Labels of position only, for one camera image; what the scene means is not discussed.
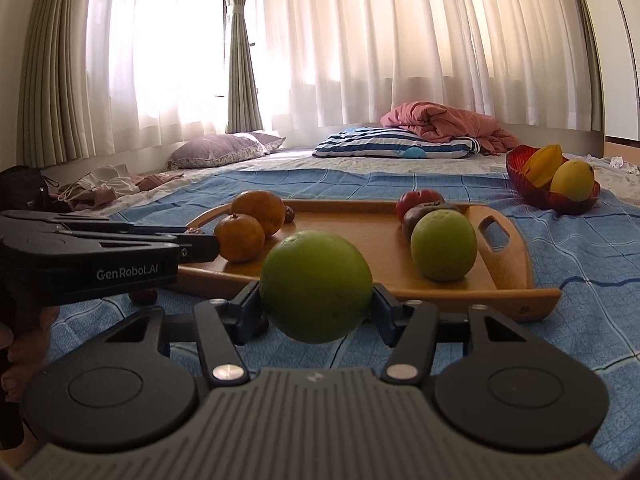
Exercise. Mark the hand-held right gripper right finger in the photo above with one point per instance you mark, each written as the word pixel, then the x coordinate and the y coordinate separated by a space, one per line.
pixel 387 317

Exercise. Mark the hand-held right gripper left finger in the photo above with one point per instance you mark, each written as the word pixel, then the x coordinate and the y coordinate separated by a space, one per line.
pixel 240 312

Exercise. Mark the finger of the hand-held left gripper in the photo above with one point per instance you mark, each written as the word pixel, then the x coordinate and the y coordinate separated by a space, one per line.
pixel 200 250
pixel 155 229

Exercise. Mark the orange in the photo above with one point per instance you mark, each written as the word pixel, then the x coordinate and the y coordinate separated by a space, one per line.
pixel 240 240
pixel 262 210

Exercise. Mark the green round fruit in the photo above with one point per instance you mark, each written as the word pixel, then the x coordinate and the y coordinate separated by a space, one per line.
pixel 315 285
pixel 442 245

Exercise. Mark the wooden tray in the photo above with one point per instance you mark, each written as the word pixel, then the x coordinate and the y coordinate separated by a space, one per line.
pixel 350 240

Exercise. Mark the brown jujube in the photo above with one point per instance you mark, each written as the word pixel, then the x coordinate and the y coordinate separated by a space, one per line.
pixel 289 214
pixel 142 296

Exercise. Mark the dark brown tomato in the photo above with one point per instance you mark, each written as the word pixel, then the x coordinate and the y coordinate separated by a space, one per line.
pixel 412 221

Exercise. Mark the red tomato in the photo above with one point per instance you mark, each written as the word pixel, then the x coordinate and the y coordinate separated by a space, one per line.
pixel 412 201

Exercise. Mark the person's left hand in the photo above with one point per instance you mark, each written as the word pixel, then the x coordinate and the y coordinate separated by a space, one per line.
pixel 30 340

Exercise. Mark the brown cloth item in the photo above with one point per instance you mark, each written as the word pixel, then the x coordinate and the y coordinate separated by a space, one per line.
pixel 160 180

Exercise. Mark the black bag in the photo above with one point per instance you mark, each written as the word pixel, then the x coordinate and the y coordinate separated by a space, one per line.
pixel 22 187

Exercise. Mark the purple pillow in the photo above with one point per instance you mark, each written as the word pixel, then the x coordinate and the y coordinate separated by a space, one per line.
pixel 220 150

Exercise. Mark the blue white striped pillow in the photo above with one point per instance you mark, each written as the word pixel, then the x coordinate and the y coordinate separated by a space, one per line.
pixel 380 145

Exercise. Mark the blue checked blanket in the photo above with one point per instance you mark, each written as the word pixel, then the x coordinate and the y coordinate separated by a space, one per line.
pixel 575 270

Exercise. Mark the white sheer curtain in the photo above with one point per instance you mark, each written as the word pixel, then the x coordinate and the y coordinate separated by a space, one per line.
pixel 400 25
pixel 150 35

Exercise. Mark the red glass bowl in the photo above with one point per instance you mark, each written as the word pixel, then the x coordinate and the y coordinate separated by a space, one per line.
pixel 525 180

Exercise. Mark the pink blanket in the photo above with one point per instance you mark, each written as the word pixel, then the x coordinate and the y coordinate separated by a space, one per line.
pixel 440 120

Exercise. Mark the yellow mango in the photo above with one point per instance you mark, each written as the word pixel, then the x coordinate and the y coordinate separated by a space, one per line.
pixel 572 180

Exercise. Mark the white crumpled cloth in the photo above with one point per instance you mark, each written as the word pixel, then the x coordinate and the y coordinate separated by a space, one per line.
pixel 617 162

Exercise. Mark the white wardrobe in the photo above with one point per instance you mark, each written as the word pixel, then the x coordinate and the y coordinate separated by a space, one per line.
pixel 622 60

